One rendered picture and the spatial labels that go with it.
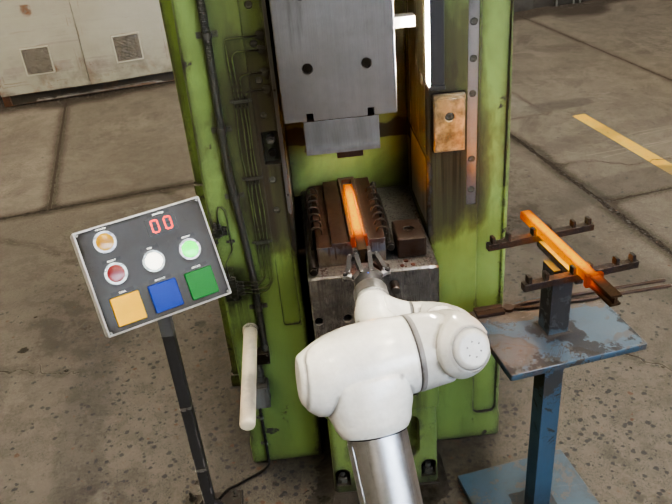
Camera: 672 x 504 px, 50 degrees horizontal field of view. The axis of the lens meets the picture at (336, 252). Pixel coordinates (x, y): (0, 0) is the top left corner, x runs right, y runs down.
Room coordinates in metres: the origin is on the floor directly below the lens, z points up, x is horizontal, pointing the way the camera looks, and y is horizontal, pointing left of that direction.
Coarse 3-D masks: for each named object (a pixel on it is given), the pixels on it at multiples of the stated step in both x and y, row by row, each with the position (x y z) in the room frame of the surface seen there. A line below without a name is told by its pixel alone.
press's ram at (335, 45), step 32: (288, 0) 1.81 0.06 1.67; (320, 0) 1.81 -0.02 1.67; (352, 0) 1.81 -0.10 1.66; (384, 0) 1.81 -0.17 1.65; (288, 32) 1.80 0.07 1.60; (320, 32) 1.81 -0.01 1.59; (352, 32) 1.81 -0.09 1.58; (384, 32) 1.81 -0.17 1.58; (288, 64) 1.80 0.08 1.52; (320, 64) 1.81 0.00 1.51; (352, 64) 1.81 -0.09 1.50; (384, 64) 1.81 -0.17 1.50; (288, 96) 1.80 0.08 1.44; (320, 96) 1.81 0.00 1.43; (352, 96) 1.81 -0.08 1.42; (384, 96) 1.81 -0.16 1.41
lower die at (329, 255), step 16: (320, 192) 2.17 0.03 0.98; (336, 192) 2.14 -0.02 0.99; (368, 192) 2.11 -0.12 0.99; (320, 208) 2.06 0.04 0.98; (336, 208) 2.03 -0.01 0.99; (368, 208) 2.00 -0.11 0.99; (336, 224) 1.92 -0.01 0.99; (368, 224) 1.90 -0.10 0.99; (320, 240) 1.85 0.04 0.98; (336, 240) 1.83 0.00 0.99; (368, 240) 1.81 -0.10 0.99; (384, 240) 1.81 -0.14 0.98; (320, 256) 1.81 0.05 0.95; (336, 256) 1.81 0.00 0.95; (384, 256) 1.81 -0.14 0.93
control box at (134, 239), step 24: (144, 216) 1.69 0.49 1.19; (192, 216) 1.73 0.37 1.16; (72, 240) 1.64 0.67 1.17; (120, 240) 1.64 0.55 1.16; (144, 240) 1.66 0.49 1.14; (168, 240) 1.68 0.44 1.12; (192, 240) 1.69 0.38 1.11; (96, 264) 1.59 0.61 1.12; (120, 264) 1.60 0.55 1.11; (144, 264) 1.62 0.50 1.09; (168, 264) 1.64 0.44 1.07; (192, 264) 1.66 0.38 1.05; (216, 264) 1.68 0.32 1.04; (96, 288) 1.55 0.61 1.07; (120, 288) 1.57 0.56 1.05; (144, 288) 1.59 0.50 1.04; (168, 312) 1.57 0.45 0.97
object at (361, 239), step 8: (344, 192) 2.10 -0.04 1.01; (352, 192) 2.09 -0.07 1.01; (352, 200) 2.03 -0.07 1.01; (352, 208) 1.98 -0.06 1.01; (352, 216) 1.93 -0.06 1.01; (352, 224) 1.88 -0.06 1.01; (360, 224) 1.87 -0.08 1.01; (352, 232) 1.86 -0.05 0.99; (360, 232) 1.83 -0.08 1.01; (352, 240) 1.79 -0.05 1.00; (360, 240) 1.76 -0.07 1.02; (360, 248) 1.72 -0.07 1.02
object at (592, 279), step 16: (528, 224) 1.76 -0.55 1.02; (544, 224) 1.73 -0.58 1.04; (544, 240) 1.67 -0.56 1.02; (560, 240) 1.64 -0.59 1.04; (560, 256) 1.59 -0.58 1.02; (576, 256) 1.55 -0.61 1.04; (576, 272) 1.51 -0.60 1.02; (592, 272) 1.47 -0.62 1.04; (592, 288) 1.43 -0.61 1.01; (608, 288) 1.39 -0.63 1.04; (608, 304) 1.37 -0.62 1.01
